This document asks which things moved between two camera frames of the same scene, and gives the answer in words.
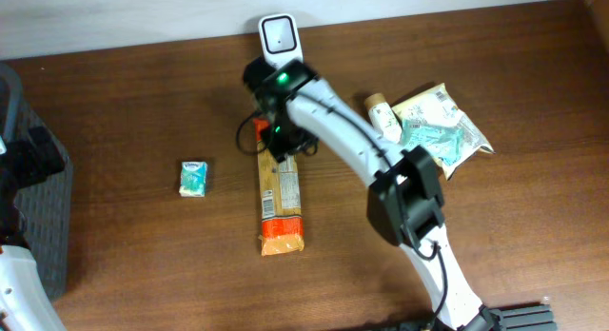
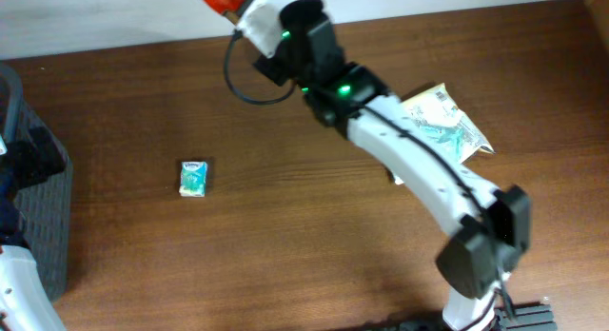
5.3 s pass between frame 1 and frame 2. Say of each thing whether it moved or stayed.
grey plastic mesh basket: stayed
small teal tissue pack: stayed
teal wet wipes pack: stayed
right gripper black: moved
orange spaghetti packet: moved
